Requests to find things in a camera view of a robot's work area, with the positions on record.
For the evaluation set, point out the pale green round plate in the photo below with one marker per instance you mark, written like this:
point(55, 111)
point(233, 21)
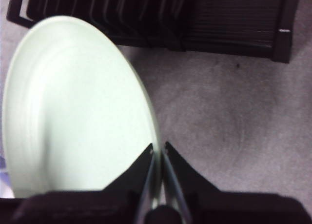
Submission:
point(80, 111)

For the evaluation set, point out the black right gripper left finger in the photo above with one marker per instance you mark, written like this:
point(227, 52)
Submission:
point(97, 207)

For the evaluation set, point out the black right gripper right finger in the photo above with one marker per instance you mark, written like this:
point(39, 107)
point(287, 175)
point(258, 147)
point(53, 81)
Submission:
point(219, 207)

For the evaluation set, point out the black plastic plate rack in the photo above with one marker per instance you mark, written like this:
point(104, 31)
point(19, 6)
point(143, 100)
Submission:
point(219, 21)

